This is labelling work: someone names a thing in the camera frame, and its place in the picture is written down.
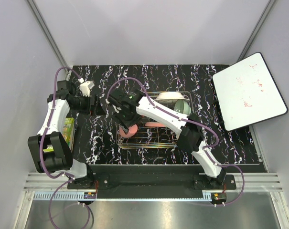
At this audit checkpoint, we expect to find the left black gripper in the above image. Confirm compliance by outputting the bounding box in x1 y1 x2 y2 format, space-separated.
71 93 105 116

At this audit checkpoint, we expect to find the pink plastic cup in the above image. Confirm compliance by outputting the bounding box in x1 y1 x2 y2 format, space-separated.
119 124 138 138

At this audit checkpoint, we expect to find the pink cream floral plate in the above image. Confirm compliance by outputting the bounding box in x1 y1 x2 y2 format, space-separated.
145 122 166 127

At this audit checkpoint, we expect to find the white grey rimmed plate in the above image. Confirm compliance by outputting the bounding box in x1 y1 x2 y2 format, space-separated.
155 92 188 101

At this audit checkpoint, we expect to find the pale green bowl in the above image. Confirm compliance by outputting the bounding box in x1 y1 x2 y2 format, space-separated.
174 100 191 115

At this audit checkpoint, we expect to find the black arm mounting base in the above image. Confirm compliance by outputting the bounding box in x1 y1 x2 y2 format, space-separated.
68 165 236 190

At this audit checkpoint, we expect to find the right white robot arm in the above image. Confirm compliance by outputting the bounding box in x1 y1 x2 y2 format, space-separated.
107 89 226 189

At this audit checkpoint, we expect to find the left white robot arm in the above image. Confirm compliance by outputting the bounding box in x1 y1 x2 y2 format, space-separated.
28 79 105 189

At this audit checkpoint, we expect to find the green treehouse book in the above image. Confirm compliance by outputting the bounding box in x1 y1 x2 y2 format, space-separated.
43 118 75 153

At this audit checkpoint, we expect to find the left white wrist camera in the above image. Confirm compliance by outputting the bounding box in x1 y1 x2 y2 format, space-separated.
79 81 94 97

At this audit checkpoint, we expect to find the metal wire dish rack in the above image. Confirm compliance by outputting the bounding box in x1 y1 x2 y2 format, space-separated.
115 91 193 149

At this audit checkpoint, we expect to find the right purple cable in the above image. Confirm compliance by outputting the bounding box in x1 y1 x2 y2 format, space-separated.
106 77 246 206

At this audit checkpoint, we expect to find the purple cable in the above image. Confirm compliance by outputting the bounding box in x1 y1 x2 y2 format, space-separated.
38 66 95 229
106 77 246 206

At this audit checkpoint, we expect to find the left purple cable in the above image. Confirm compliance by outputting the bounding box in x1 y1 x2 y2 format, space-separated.
38 66 95 229

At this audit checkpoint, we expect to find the white whiteboard black frame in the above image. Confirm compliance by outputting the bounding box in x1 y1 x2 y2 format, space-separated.
212 52 288 131

